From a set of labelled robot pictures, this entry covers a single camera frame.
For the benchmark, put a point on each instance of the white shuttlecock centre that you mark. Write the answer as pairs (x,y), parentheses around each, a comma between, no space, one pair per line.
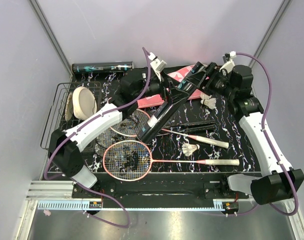
(189,149)

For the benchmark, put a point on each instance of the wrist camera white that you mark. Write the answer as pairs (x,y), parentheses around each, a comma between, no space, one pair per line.
(156,63)
(229,63)

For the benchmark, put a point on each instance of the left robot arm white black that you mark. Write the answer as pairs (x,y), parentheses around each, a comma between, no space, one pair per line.
(65,147)

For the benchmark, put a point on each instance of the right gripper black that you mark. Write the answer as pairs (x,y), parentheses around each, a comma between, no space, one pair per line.
(197,79)

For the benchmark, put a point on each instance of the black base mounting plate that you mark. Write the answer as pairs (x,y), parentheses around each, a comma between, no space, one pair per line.
(173,188)

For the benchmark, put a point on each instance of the white shuttlecock beside bag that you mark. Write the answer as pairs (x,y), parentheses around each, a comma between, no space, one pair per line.
(210,103)

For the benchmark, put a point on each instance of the black wire basket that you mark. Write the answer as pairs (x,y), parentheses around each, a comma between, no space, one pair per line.
(61,115)

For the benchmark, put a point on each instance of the pink badminton racket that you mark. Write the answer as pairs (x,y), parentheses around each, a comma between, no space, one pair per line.
(131,126)
(132,160)

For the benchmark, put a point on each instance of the white shuttlecock near bag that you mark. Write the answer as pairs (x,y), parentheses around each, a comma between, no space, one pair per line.
(204,96)

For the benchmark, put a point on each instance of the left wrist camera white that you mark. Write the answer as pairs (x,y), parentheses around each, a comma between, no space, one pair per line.
(156,63)

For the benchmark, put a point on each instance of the lower pink badminton racket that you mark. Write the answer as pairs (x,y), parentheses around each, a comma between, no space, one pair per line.
(132,160)

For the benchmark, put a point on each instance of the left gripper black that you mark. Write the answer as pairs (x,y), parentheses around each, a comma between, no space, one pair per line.
(174,95)

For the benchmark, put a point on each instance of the upper pink badminton racket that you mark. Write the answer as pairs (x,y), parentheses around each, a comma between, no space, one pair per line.
(131,126)

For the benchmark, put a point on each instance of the black racket upper handle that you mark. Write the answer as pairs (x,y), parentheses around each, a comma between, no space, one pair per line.
(197,124)

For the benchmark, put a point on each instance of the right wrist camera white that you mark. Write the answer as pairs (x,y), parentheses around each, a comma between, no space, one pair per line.
(229,63)

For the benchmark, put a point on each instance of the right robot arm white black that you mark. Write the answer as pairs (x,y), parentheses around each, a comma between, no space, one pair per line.
(279,180)

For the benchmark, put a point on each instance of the black teal shuttlecock tube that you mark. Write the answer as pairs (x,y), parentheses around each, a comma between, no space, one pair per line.
(102,67)

